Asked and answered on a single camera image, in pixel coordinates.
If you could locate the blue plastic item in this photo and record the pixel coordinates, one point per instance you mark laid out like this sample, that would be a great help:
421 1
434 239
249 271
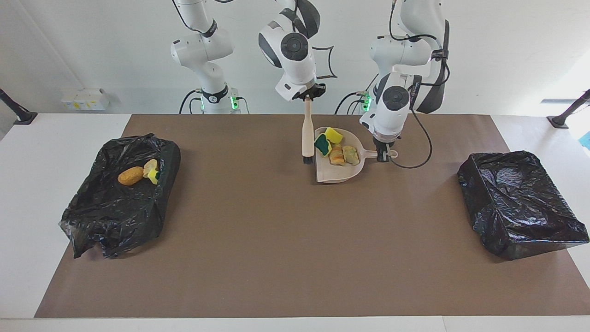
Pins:
587 140

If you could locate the brown table mat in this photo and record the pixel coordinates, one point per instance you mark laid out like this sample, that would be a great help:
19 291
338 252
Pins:
276 253

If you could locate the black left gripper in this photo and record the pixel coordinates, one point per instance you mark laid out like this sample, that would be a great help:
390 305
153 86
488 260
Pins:
383 146

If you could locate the beige plastic dustpan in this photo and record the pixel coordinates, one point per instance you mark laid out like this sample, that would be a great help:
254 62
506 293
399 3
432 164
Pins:
332 173

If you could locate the pale torn bread piece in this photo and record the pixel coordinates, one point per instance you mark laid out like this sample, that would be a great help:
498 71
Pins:
150 167
351 155

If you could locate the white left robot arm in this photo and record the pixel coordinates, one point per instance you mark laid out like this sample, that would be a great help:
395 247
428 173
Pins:
392 110

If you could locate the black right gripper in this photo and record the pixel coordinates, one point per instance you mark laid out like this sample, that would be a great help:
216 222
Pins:
313 92

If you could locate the yellow green sponge piece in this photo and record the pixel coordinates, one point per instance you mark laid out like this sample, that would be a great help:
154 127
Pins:
156 175

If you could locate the white power strip box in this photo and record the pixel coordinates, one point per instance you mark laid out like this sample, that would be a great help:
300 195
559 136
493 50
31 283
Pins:
83 99

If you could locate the beige hand brush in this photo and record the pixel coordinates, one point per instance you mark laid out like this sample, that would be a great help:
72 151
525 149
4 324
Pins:
307 133

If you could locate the notched yellow sponge piece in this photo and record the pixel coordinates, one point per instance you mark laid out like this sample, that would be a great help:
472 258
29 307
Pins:
322 145

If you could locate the black bag lined bin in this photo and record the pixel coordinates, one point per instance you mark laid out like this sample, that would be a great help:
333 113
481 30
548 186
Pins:
516 203
115 216

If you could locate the brown bread roll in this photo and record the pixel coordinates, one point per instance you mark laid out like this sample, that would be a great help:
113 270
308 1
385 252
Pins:
131 175

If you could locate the black camera stand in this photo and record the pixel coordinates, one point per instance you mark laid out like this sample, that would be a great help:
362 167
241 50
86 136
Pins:
567 113
18 113

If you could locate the orange striped croissant piece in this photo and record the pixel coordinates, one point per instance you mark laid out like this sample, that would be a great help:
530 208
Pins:
337 155

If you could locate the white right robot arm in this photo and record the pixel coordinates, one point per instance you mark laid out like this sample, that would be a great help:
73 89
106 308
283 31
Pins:
295 55

